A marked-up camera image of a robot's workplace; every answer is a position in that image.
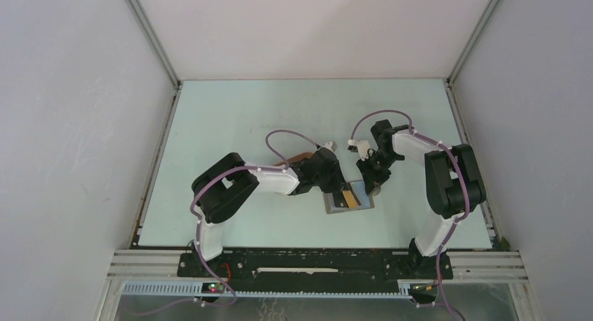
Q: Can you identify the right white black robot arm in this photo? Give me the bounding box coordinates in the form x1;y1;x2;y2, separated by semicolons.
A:
348;120;487;278

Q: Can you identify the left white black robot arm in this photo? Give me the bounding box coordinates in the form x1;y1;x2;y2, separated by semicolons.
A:
190;146;350;277

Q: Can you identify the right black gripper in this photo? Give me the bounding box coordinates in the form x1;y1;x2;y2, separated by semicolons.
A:
355;150;400;195

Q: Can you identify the right controller board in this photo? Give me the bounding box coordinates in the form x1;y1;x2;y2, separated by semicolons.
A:
409;285;438;296

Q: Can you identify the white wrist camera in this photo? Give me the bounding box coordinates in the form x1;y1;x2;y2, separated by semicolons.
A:
348;139;373;161
322;141;337;153

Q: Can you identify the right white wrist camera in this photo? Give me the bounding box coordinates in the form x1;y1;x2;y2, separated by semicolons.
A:
348;139;373;161

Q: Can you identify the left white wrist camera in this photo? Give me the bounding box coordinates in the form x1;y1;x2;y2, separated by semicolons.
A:
322;141;337;153

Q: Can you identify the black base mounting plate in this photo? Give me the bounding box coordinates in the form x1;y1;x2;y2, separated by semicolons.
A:
177;248;453;293

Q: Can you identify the white cable duct strip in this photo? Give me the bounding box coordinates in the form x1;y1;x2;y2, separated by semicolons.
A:
121;280;412;299

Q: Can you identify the left controller board red led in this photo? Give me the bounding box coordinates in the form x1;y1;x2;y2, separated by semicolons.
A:
201;283;226;294

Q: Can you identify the aluminium frame rail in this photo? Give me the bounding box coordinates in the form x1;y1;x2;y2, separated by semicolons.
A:
107;250;529;284

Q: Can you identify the pink oval tray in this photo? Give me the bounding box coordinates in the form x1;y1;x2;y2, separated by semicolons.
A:
274;152;313;166

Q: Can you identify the grey card holder wallet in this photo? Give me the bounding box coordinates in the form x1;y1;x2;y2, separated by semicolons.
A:
324;180;375;214

